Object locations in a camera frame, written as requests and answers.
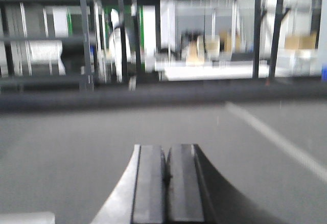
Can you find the dark metal rack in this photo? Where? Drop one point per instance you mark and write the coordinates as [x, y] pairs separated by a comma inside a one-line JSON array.
[[49, 43]]

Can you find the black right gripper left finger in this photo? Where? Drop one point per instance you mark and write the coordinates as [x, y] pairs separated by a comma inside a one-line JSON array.
[[139, 195]]

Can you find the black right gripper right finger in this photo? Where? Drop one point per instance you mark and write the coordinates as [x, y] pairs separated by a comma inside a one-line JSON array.
[[198, 193]]

